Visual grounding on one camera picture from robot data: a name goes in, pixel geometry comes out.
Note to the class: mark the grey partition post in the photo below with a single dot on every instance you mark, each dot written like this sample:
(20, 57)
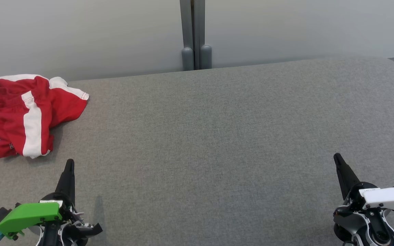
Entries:
(186, 34)
(200, 34)

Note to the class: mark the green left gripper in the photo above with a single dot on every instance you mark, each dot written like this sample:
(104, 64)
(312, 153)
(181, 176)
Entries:
(29, 215)

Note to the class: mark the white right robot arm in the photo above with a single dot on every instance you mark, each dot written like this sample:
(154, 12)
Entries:
(375, 225)

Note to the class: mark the grey fabric sofa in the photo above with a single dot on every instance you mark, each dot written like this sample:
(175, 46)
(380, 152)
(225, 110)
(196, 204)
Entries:
(200, 153)

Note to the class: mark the red shorts white stripe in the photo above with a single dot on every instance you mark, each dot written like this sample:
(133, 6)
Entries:
(33, 130)

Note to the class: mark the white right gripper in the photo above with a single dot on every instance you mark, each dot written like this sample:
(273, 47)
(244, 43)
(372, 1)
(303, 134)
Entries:
(385, 198)

